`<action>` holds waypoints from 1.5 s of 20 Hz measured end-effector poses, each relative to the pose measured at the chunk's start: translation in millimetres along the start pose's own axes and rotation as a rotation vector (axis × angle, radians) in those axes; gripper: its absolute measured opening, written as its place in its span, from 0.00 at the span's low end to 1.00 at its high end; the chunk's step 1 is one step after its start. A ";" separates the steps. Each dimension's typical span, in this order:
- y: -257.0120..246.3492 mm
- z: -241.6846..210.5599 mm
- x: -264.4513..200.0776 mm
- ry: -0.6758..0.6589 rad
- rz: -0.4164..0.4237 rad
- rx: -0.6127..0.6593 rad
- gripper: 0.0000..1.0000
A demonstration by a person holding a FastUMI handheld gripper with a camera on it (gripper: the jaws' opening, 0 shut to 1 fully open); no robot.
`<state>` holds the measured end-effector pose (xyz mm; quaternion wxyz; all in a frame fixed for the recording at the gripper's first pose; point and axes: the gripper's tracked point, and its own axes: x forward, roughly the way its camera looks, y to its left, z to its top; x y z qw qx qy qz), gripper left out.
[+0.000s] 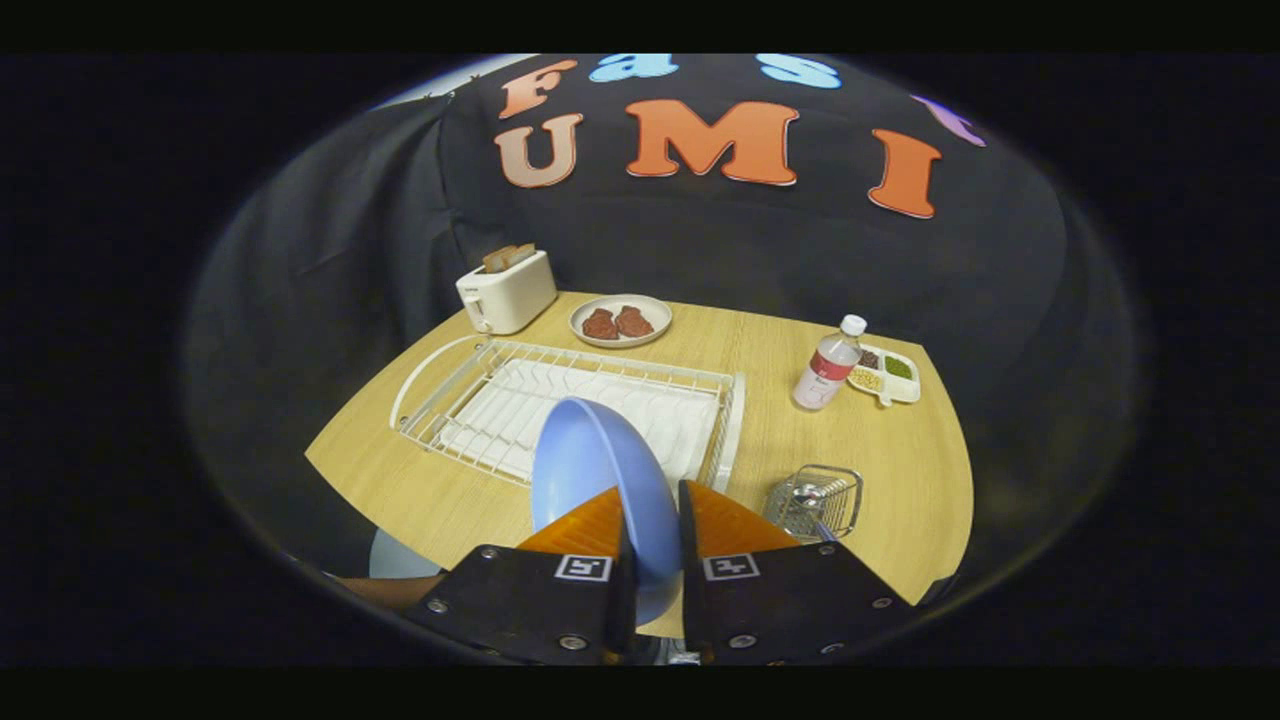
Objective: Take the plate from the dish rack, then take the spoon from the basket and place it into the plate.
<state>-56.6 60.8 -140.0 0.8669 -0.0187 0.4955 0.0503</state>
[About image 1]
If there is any blue plate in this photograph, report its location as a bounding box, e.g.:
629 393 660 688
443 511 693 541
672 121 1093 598
530 397 684 628

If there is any white toaster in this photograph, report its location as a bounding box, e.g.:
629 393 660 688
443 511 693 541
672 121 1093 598
456 250 559 336

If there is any beige round plate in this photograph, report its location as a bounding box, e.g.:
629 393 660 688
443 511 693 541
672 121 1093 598
568 294 673 349

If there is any clear plastic water bottle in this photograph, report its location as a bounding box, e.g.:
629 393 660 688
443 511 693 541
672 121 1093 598
792 314 868 412

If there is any black backdrop cloth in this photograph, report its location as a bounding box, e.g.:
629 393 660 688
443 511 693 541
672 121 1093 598
185 54 1141 601

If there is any white wire dish rack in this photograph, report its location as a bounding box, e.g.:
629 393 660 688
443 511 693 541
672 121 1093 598
389 335 747 493

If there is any white divided snack tray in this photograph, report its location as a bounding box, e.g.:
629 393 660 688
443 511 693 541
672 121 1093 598
846 343 922 408

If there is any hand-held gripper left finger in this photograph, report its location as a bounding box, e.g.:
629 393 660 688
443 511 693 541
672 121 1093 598
405 486 638 666

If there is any metal wire basket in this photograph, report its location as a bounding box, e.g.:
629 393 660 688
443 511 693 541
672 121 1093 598
762 464 864 543

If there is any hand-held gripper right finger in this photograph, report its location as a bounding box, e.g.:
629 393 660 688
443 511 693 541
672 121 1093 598
678 480 916 666

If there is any metal spoon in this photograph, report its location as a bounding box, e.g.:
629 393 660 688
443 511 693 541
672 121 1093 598
790 482 841 543

